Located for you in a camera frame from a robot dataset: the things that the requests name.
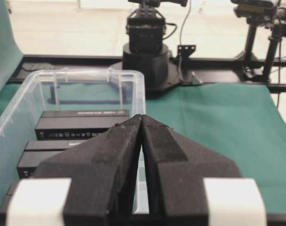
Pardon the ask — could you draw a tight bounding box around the black box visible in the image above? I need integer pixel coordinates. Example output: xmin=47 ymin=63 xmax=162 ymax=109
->
xmin=35 ymin=109 xmax=130 ymax=140
xmin=16 ymin=140 xmax=87 ymax=179

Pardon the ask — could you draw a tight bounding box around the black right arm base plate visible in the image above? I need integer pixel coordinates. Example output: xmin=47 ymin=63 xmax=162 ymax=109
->
xmin=109 ymin=55 xmax=204 ymax=93

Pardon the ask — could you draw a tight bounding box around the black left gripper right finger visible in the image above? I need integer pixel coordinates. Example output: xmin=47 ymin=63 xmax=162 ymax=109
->
xmin=140 ymin=114 xmax=267 ymax=226

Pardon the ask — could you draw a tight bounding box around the black camera stand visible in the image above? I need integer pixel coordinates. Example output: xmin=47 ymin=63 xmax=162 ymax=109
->
xmin=231 ymin=0 xmax=286 ymax=83

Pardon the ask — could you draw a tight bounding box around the black cable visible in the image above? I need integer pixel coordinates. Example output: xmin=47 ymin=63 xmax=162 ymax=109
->
xmin=163 ymin=0 xmax=193 ymax=45

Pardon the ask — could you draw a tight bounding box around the green table cloth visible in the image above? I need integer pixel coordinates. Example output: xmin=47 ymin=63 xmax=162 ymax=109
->
xmin=0 ymin=83 xmax=286 ymax=213

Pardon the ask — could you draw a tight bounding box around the clear plastic storage case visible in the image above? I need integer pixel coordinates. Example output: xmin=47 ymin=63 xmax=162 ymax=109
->
xmin=0 ymin=68 xmax=146 ymax=206

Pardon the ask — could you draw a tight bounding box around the black table rail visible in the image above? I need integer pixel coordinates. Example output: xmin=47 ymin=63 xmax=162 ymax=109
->
xmin=7 ymin=55 xmax=286 ymax=94

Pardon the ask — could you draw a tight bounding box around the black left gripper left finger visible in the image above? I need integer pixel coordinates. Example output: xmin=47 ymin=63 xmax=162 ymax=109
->
xmin=7 ymin=114 xmax=142 ymax=226

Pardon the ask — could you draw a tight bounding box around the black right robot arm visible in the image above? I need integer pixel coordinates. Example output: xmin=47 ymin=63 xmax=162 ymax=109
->
xmin=123 ymin=0 xmax=267 ymax=226

